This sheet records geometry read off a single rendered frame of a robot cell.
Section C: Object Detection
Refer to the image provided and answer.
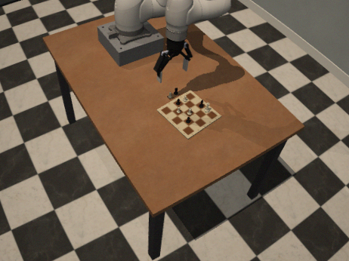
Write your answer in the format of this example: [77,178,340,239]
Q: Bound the wooden chessboard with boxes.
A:
[156,90,221,139]

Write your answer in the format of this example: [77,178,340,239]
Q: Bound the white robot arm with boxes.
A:
[107,0,231,45]

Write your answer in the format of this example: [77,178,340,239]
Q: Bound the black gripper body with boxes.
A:
[167,38,185,57]

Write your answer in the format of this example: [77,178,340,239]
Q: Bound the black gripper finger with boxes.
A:
[178,42,193,71]
[153,51,176,83]

